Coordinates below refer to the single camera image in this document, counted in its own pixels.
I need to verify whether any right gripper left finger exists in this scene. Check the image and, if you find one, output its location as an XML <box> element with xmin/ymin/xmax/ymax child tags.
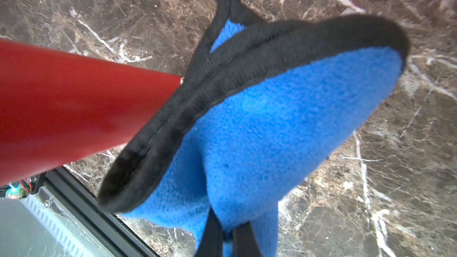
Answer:
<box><xmin>194</xmin><ymin>208</ymin><xmax>224</xmax><ymax>257</ymax></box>

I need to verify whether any blue cleaning cloth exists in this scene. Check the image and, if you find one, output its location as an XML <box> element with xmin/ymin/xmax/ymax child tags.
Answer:
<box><xmin>98</xmin><ymin>0</ymin><xmax>409</xmax><ymax>257</ymax></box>

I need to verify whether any red thermos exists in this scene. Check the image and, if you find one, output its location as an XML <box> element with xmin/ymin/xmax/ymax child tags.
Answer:
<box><xmin>1</xmin><ymin>40</ymin><xmax>181</xmax><ymax>184</ymax></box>

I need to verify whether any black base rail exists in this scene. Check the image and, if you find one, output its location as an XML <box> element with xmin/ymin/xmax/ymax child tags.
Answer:
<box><xmin>0</xmin><ymin>165</ymin><xmax>159</xmax><ymax>257</ymax></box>

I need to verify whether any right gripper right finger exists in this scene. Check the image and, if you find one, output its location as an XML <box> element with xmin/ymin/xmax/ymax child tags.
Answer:
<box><xmin>232</xmin><ymin>222</ymin><xmax>262</xmax><ymax>257</ymax></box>

